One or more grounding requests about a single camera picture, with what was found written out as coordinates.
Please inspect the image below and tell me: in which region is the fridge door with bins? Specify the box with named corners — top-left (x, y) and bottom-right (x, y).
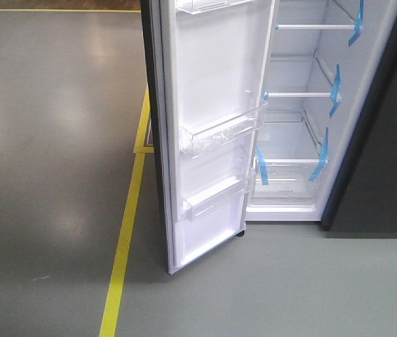
top-left (141, 1), bottom-right (275, 274)

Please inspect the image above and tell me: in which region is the dark grey fridge unit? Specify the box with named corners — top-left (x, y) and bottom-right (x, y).
top-left (321, 15), bottom-right (397, 236)

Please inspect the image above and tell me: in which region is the clear middle door bin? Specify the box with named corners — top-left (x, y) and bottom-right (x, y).
top-left (179, 98), bottom-right (268, 158)

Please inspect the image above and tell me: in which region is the clear door bin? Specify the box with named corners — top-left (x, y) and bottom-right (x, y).
top-left (181, 164), bottom-right (255, 221)
top-left (175, 0), bottom-right (253, 15)
top-left (179, 98), bottom-right (268, 158)

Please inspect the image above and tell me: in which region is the clear lower door bin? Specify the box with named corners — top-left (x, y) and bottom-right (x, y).
top-left (181, 164), bottom-right (255, 221)

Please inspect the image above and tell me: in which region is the blue tape strip left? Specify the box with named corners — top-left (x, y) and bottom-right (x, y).
top-left (255, 147), bottom-right (269, 185)

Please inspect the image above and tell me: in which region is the blue tape strip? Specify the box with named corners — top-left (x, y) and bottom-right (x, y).
top-left (309, 127), bottom-right (329, 182)
top-left (255, 147), bottom-right (269, 185)
top-left (348, 0), bottom-right (364, 46)
top-left (329, 64), bottom-right (342, 118)

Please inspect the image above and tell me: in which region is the clear crisper drawer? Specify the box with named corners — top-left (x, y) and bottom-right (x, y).
top-left (253, 159), bottom-right (321, 204)

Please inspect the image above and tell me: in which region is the clear upper door bin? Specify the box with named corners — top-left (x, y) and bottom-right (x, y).
top-left (175, 0), bottom-right (253, 15)

